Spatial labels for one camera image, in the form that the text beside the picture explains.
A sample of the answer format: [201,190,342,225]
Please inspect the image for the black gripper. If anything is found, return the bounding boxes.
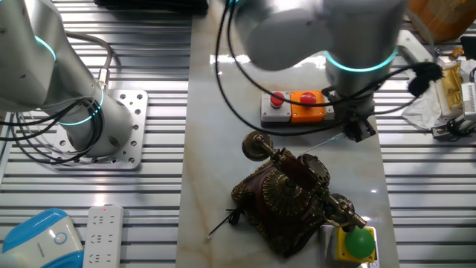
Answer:
[334,97,377,142]

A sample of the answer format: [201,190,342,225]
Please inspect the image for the antique rotary telephone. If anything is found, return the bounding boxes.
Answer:
[230,153,335,259]

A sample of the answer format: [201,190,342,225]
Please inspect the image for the small black block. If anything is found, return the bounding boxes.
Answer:
[459,35,476,61]

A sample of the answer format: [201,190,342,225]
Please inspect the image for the grey cable metal connector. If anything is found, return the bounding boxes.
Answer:
[62,31,115,92]

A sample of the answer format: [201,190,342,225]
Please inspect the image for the crumpled white tissue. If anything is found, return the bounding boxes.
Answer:
[400,55,476,130]

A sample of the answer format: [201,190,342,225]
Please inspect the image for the grey box red mushroom button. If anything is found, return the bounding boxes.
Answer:
[260,90,292,124]

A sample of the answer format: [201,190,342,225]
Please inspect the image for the orange box red mushroom button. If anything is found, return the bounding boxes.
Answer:
[289,90,328,124]

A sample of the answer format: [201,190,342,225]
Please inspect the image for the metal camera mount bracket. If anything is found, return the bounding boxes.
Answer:
[431,113,476,141]

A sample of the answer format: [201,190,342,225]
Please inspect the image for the white tray yellow contents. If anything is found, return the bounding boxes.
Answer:
[432,59,466,121]

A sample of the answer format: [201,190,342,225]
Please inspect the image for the black phone line cord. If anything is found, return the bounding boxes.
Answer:
[206,191,248,240]

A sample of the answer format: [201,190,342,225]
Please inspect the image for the white power strip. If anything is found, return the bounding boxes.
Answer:
[82,205,125,268]

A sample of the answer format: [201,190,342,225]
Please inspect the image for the blue white plastic device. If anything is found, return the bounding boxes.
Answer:
[0,208,85,268]

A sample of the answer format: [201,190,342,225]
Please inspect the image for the black cable bundle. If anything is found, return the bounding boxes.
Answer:
[0,92,108,165]

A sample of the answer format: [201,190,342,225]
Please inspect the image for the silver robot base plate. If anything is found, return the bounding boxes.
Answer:
[51,89,149,172]

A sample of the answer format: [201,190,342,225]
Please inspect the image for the yellow box green button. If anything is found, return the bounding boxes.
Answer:
[319,223,381,268]
[333,225,377,264]

